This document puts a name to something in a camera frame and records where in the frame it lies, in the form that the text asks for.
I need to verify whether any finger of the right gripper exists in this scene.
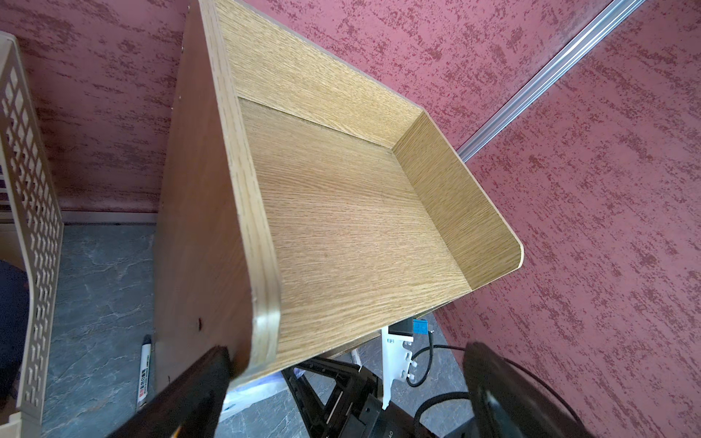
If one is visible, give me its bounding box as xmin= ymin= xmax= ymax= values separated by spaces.
xmin=281 ymin=358 xmax=378 ymax=437

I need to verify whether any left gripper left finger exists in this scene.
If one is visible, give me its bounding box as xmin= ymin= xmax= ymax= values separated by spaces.
xmin=111 ymin=346 xmax=232 ymax=438

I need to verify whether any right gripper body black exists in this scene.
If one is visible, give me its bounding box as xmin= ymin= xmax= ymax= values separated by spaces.
xmin=322 ymin=383 xmax=436 ymax=438

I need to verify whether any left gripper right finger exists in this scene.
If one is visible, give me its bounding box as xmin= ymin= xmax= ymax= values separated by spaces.
xmin=463 ymin=342 xmax=591 ymax=437

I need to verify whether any wooden three-tier shelf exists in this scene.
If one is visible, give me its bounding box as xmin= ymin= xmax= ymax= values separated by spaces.
xmin=154 ymin=1 xmax=524 ymax=390

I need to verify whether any dark blue book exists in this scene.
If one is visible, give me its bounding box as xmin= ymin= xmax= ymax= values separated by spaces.
xmin=1 ymin=261 xmax=29 ymax=410

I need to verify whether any beige plastic file organizer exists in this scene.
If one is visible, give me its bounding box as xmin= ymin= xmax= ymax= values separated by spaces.
xmin=1 ymin=33 xmax=64 ymax=437

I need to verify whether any right aluminium corner profile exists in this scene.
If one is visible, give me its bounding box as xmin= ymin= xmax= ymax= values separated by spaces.
xmin=457 ymin=0 xmax=645 ymax=162

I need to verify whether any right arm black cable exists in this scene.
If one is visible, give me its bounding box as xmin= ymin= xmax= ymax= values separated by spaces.
xmin=404 ymin=331 xmax=582 ymax=438

